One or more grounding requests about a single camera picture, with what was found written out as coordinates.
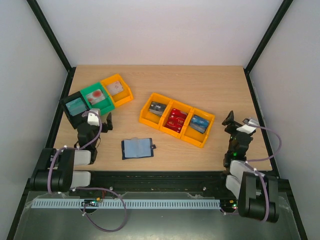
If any beige card stack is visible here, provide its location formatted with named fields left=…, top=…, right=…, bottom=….
left=106, top=80, right=124, bottom=96

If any black aluminium frame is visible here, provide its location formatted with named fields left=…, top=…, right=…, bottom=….
left=4, top=0, right=309, bottom=240

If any white red-dot card stack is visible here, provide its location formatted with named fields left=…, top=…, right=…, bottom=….
left=86, top=89, right=106, bottom=106

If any black storage bin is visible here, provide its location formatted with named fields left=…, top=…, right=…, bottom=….
left=59, top=91, right=90, bottom=129

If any teal card stack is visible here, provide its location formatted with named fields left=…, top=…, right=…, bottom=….
left=65, top=97, right=87, bottom=117

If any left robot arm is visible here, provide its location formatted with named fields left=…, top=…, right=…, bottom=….
left=29, top=110, right=113, bottom=194

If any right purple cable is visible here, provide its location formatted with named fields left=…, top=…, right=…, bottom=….
left=219, top=124, right=283, bottom=223

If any blue card stack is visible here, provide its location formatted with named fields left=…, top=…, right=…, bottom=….
left=189, top=114, right=210, bottom=134

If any blue leather card holder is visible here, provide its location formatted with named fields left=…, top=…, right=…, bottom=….
left=121, top=137, right=157, bottom=160

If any yellow triple storage bin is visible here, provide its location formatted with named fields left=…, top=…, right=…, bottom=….
left=139, top=92, right=215, bottom=148

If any red card stack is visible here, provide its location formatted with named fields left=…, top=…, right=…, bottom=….
left=164, top=108, right=188, bottom=133

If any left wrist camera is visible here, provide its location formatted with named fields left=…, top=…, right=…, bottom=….
left=81, top=108, right=100, bottom=127

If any yellow single storage bin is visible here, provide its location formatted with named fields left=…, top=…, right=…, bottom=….
left=100, top=73, right=134, bottom=108

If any green storage bin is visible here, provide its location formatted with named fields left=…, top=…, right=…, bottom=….
left=80, top=82, right=115, bottom=116

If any black card stack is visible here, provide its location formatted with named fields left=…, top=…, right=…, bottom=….
left=148, top=101, right=167, bottom=117

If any light blue cable duct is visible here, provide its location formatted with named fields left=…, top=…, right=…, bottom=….
left=31, top=198, right=221, bottom=210

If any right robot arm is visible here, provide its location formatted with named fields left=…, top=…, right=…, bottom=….
left=218, top=110, right=282, bottom=223

